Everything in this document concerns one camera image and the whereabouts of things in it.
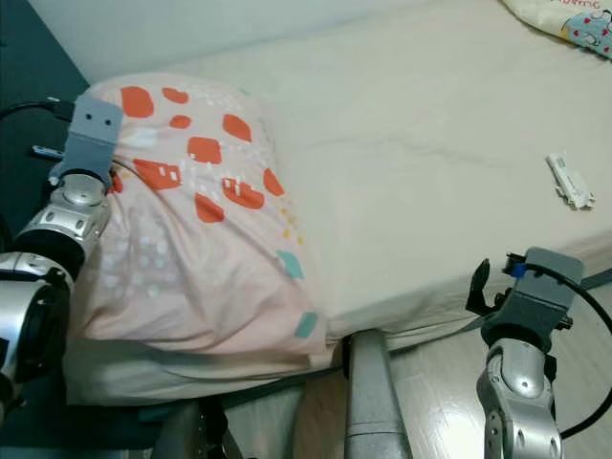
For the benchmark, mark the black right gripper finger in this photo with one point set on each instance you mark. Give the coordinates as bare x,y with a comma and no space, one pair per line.
480,284

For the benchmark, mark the small white tube packet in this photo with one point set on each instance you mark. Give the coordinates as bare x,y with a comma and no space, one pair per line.
570,180

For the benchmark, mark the pink pillow with orange print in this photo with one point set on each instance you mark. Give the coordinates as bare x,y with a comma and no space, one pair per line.
210,268

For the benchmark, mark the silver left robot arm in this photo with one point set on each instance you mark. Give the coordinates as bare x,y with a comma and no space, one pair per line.
48,287

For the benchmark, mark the dark teal bed base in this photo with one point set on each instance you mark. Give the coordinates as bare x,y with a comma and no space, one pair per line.
440,337

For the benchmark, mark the grey right robot leg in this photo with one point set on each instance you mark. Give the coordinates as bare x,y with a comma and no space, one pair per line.
378,406

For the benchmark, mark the mattress with beige sheet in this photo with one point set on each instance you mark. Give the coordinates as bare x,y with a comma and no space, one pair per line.
421,134

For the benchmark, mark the cream quilt with cartoon print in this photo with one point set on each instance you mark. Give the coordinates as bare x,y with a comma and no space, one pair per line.
569,24

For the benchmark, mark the blue-grey fabric headboard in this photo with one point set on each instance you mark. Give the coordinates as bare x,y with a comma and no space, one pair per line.
33,57

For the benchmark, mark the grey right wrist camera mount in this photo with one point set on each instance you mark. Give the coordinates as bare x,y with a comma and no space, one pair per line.
535,301

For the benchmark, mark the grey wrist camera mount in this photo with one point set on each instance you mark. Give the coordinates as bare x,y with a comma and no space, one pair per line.
94,139
535,301

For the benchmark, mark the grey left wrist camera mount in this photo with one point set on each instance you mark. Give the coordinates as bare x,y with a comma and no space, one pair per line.
94,139

